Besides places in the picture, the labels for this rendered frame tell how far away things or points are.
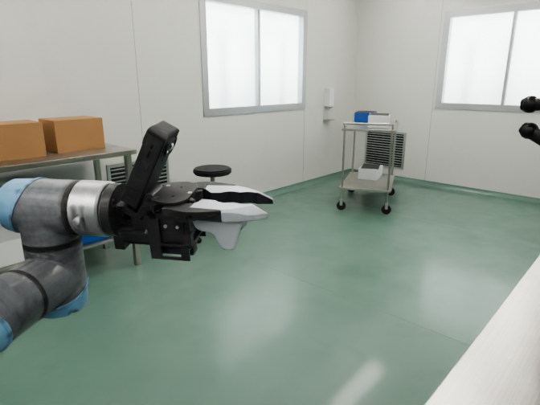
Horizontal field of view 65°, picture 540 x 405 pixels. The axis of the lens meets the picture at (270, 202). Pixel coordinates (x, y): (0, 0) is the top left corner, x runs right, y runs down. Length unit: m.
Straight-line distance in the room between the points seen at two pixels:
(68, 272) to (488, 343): 0.75
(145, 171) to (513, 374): 0.69
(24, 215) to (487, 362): 0.78
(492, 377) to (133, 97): 3.57
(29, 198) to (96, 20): 3.31
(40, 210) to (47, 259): 0.07
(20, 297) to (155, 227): 0.17
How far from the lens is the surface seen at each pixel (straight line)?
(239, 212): 0.50
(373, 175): 5.05
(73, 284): 0.66
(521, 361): 0.93
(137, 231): 0.59
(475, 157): 5.92
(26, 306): 0.59
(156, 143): 0.52
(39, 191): 0.63
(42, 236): 0.63
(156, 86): 4.11
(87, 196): 0.59
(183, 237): 0.54
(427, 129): 6.09
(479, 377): 0.85
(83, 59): 3.80
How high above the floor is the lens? 1.38
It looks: 16 degrees down
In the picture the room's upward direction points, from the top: straight up
